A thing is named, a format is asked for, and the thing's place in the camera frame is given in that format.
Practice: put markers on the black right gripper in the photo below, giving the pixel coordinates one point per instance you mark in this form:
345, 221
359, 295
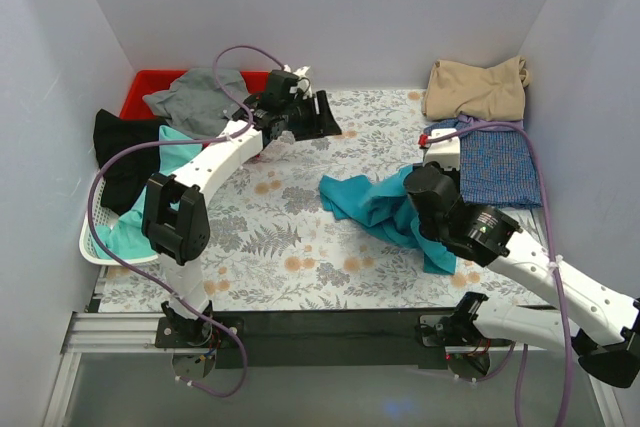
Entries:
430, 231

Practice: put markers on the teal blue t shirt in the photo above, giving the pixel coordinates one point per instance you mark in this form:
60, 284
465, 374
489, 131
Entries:
384, 211

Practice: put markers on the aluminium rail frame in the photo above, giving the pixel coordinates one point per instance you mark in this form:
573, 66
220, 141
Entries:
297, 368

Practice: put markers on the red plastic tray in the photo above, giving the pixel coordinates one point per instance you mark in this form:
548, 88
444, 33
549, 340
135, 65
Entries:
150, 81

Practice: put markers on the floral patterned table mat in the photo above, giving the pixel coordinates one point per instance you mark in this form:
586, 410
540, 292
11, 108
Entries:
274, 247

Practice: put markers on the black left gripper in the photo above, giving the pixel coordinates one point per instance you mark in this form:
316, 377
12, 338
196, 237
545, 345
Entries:
320, 113

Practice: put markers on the beige t shirt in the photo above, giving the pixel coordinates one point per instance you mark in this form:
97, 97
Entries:
493, 94

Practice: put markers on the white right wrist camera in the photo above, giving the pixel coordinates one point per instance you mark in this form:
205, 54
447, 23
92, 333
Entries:
442, 147

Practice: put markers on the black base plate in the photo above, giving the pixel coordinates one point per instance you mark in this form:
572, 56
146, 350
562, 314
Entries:
449, 331
205, 337

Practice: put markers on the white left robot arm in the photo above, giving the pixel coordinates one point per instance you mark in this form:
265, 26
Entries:
175, 218

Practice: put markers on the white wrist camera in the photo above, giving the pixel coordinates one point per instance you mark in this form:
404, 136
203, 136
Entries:
442, 147
303, 80

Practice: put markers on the blue checked shirt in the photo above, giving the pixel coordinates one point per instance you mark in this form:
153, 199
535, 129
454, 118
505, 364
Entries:
496, 168

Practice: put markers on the black t shirt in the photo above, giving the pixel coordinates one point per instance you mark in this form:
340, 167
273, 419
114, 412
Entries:
127, 177

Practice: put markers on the lilac purple shirt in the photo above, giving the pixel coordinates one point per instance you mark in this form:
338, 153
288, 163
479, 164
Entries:
490, 125

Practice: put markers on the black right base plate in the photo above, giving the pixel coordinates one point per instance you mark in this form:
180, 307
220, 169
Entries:
449, 331

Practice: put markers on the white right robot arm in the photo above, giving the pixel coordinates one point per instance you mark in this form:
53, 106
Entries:
597, 325

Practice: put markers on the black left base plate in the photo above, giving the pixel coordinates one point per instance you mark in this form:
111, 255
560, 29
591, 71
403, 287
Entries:
205, 337

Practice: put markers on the grey shirt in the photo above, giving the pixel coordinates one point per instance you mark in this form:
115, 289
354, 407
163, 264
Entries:
196, 103

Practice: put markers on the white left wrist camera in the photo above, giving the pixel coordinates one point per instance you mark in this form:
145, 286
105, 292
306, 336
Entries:
303, 80

